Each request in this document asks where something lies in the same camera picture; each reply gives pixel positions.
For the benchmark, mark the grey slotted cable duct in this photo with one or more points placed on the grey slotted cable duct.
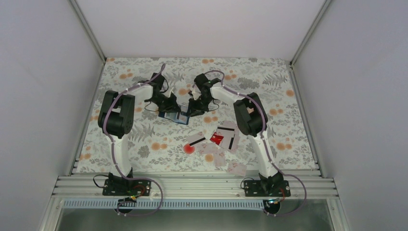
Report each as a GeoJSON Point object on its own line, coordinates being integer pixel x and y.
{"type": "Point", "coordinates": [218, 204]}

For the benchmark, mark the floral card near rail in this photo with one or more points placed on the floral card near rail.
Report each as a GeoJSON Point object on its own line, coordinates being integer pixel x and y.
{"type": "Point", "coordinates": [236, 168]}

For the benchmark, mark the aluminium rail frame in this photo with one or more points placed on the aluminium rail frame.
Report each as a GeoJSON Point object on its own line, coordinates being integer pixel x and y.
{"type": "Point", "coordinates": [198, 185]}

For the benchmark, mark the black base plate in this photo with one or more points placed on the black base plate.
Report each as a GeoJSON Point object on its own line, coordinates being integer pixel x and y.
{"type": "Point", "coordinates": [253, 188]}
{"type": "Point", "coordinates": [127, 190]}

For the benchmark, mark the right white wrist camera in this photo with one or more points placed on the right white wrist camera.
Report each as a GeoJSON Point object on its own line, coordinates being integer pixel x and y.
{"type": "Point", "coordinates": [194, 92]}

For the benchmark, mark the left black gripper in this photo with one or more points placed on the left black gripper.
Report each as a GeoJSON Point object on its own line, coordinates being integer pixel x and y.
{"type": "Point", "coordinates": [172, 105]}

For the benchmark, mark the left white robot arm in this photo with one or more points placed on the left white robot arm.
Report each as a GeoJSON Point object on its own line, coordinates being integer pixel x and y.
{"type": "Point", "coordinates": [116, 121]}

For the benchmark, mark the floral card in middle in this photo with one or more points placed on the floral card in middle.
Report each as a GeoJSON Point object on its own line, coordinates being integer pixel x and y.
{"type": "Point", "coordinates": [219, 159]}

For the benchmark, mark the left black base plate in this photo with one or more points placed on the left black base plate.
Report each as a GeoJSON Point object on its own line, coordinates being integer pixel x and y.
{"type": "Point", "coordinates": [127, 190]}

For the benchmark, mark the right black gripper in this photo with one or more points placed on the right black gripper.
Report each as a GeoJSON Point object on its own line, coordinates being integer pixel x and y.
{"type": "Point", "coordinates": [195, 109]}

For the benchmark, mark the red credit card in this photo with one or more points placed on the red credit card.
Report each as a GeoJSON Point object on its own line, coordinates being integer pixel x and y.
{"type": "Point", "coordinates": [217, 138]}

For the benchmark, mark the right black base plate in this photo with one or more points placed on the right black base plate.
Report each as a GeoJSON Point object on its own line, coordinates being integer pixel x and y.
{"type": "Point", "coordinates": [253, 188]}

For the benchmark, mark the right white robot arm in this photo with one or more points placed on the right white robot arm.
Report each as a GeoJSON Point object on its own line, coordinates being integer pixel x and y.
{"type": "Point", "coordinates": [251, 120]}

